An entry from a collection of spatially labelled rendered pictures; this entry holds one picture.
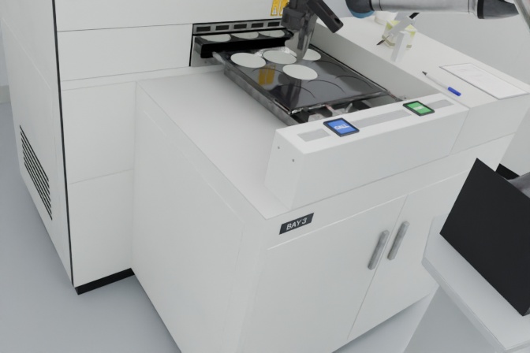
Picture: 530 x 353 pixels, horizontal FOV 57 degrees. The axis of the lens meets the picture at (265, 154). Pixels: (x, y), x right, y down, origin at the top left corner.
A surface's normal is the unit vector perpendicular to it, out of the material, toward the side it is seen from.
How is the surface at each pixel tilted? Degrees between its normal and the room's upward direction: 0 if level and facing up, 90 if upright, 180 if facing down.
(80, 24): 90
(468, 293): 0
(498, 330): 0
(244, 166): 0
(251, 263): 90
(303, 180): 90
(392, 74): 90
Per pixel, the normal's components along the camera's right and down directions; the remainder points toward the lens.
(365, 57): -0.80, 0.21
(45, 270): 0.17, -0.83
